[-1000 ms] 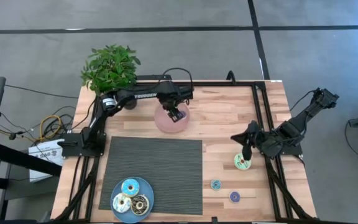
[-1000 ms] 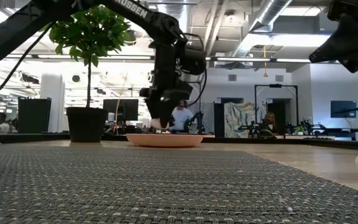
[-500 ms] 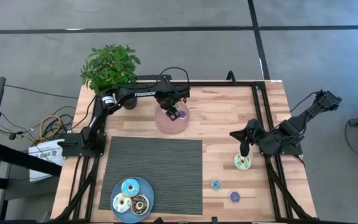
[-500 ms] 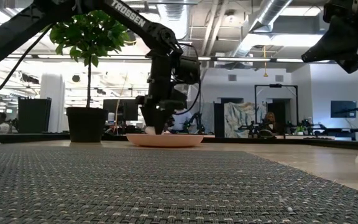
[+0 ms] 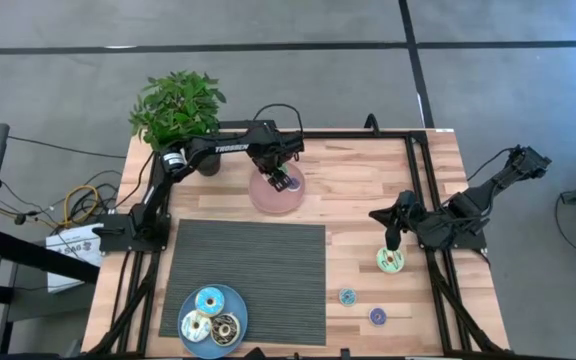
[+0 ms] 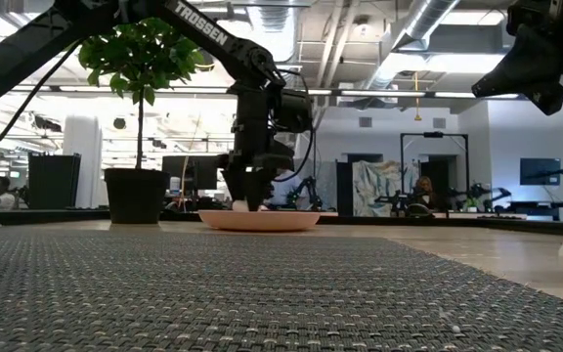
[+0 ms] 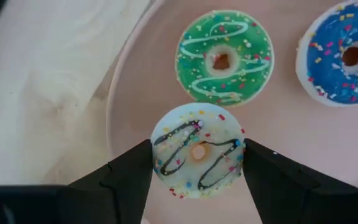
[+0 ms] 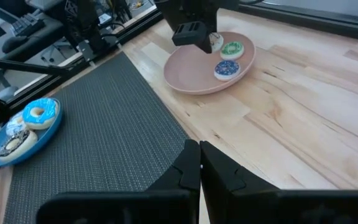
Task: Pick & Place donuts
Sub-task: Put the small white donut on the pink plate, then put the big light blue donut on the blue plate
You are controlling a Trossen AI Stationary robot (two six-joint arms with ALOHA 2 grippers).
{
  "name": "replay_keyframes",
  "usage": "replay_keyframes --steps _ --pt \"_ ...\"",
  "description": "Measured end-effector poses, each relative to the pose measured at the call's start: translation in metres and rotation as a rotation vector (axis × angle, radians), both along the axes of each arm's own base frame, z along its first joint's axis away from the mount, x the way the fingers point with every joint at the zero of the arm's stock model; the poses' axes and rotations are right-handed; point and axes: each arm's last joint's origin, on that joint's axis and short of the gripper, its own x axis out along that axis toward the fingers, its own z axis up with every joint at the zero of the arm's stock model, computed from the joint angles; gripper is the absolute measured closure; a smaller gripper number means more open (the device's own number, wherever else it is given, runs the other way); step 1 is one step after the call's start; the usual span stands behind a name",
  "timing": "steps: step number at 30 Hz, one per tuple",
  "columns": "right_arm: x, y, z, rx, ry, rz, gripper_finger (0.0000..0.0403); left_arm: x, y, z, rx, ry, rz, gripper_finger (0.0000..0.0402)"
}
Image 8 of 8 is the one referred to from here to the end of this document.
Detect black keyboard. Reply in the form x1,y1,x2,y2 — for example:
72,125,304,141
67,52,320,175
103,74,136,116
9,13,47,37

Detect grey woven placemat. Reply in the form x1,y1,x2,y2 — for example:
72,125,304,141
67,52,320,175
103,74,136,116
3,51,192,224

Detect white marbled icing donut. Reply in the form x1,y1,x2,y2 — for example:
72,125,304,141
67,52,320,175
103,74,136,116
5,110,27,138

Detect green icing donut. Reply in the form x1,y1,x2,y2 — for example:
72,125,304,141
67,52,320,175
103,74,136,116
219,41,245,61

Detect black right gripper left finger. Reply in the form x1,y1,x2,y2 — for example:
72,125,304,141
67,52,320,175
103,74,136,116
37,139,201,224

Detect black table frame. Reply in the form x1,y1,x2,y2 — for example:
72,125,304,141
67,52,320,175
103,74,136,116
0,2,358,113

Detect chocolate icing sprinkled donut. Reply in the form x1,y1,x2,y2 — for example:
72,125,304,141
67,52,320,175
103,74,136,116
0,129,39,162

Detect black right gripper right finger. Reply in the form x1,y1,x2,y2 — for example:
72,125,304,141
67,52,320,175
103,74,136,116
199,140,358,224

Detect blue icing donut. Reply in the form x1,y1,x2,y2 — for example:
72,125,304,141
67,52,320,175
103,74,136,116
22,98,58,131

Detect pink plate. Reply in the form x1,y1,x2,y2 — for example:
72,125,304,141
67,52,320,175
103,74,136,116
163,30,257,96

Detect white donut coloured sprinkles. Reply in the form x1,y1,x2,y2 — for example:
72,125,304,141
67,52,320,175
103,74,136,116
209,32,225,53

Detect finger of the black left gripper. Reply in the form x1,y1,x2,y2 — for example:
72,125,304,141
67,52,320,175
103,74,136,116
201,32,214,55

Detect blue plate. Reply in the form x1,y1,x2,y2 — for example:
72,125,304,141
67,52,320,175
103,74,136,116
0,97,63,168

